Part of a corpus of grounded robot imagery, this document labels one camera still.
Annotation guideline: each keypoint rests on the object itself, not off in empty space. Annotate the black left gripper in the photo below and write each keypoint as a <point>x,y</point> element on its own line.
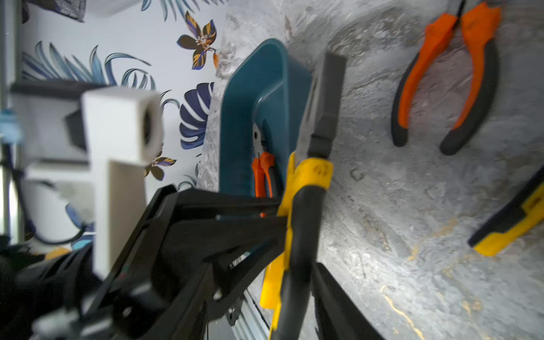
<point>163,285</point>

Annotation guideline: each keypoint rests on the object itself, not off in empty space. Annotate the yellow black pliers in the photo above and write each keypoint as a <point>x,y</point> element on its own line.
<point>311,181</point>

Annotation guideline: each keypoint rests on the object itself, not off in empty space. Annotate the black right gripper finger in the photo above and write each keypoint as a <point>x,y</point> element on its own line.
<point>336,315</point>

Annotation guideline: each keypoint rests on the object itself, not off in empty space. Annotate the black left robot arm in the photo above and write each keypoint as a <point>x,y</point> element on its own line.
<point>190,257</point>

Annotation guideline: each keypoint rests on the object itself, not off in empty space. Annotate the orange long-nose pliers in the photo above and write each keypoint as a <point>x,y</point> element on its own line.
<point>458,48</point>

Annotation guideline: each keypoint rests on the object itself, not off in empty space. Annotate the teal plastic storage tray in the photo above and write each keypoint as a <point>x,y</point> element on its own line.
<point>269,89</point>

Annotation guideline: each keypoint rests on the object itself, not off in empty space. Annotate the yellow combination pliers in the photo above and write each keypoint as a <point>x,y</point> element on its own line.
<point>520,215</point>

